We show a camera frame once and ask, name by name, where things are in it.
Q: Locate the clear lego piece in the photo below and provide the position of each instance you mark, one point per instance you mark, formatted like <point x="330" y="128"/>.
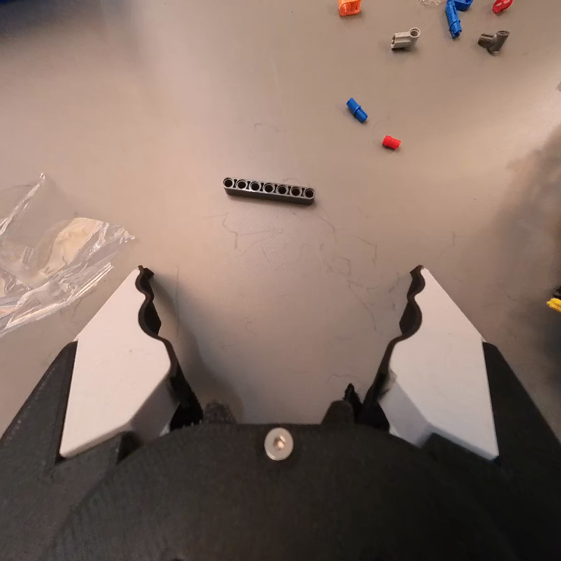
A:
<point x="429" y="2"/>

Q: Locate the blue lego axle pin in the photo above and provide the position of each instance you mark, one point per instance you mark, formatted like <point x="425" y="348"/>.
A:
<point x="453" y="19"/>

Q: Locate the dark grey lego beam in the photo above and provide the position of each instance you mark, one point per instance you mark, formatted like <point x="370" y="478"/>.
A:
<point x="269" y="198"/>

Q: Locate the clear plastic bag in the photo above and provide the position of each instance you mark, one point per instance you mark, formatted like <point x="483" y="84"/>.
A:
<point x="65" y="245"/>

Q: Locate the grey lego tube connector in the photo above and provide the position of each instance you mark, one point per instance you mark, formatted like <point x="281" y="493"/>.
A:
<point x="403" y="40"/>

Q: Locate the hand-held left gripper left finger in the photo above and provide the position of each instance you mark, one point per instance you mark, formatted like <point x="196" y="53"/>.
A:
<point x="114" y="372"/>

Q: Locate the orange lego connector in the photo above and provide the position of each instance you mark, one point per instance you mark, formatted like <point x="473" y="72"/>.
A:
<point x="349" y="7"/>

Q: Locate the dark grey lego connector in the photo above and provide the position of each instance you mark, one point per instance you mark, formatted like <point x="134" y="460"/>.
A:
<point x="491" y="41"/>

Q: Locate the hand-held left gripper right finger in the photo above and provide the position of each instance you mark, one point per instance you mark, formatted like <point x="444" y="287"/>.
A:
<point x="447" y="372"/>

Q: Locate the short blue lego pin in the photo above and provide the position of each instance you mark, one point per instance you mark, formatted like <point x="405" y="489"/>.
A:
<point x="357" y="110"/>

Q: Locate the red lego pin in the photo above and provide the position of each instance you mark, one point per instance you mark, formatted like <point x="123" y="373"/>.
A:
<point x="391" y="142"/>

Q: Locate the blue two-hole lego liftarm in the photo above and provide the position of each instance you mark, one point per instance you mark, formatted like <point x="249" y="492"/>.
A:
<point x="463" y="4"/>

